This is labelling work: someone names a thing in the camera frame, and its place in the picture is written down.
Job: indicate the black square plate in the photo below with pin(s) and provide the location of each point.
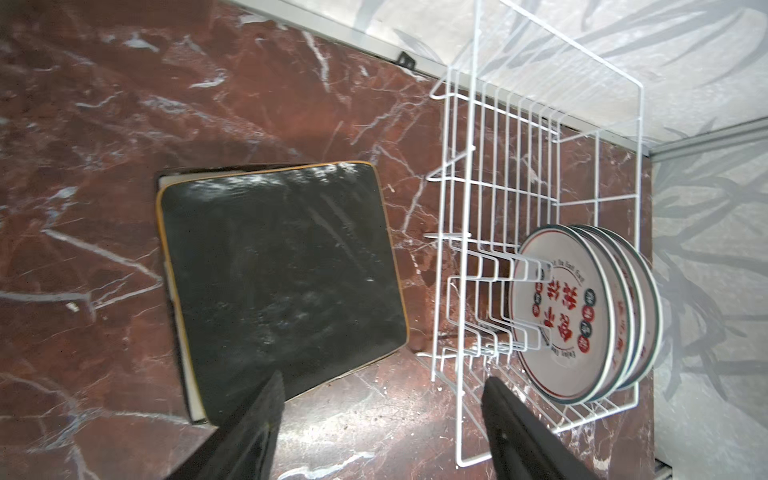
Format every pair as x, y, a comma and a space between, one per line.
193, 398
287, 269

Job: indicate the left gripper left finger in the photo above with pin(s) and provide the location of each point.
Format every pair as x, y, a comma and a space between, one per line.
244, 446

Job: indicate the white wire dish rack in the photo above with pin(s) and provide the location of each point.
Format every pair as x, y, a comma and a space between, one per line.
537, 130

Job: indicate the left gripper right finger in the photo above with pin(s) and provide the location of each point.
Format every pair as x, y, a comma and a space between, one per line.
521, 446

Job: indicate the white round plate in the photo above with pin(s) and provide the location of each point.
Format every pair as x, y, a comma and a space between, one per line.
653, 312
614, 262
639, 319
570, 307

